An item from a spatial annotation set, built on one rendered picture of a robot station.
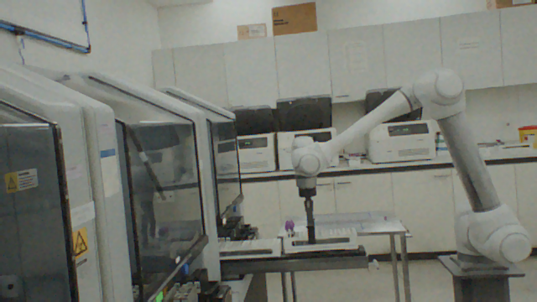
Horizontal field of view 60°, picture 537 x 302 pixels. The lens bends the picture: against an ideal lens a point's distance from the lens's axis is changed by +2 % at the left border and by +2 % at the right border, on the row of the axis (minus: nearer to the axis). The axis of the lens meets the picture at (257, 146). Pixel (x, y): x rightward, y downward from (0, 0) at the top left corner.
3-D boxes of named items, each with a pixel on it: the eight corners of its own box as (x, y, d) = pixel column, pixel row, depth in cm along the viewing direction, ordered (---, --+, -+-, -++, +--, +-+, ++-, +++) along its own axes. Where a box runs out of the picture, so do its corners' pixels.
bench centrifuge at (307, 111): (279, 172, 421) (273, 97, 417) (283, 165, 483) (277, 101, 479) (340, 167, 415) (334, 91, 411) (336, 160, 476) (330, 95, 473)
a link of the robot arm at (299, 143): (292, 173, 195) (294, 176, 182) (288, 137, 194) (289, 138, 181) (317, 170, 194) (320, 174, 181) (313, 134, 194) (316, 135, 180)
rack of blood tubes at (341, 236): (284, 252, 188) (283, 238, 187) (286, 246, 197) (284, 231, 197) (358, 248, 184) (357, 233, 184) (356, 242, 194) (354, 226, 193)
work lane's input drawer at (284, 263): (202, 281, 190) (200, 260, 190) (209, 270, 204) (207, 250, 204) (380, 273, 181) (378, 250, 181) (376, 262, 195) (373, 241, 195)
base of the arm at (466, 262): (489, 253, 205) (487, 241, 205) (511, 270, 183) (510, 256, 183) (445, 255, 207) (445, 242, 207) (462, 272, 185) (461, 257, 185)
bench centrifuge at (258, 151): (216, 176, 429) (210, 109, 426) (230, 169, 490) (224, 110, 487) (275, 172, 421) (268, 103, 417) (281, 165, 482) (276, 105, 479)
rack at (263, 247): (210, 263, 191) (208, 248, 191) (215, 256, 201) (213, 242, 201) (280, 259, 188) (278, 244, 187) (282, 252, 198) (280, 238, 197)
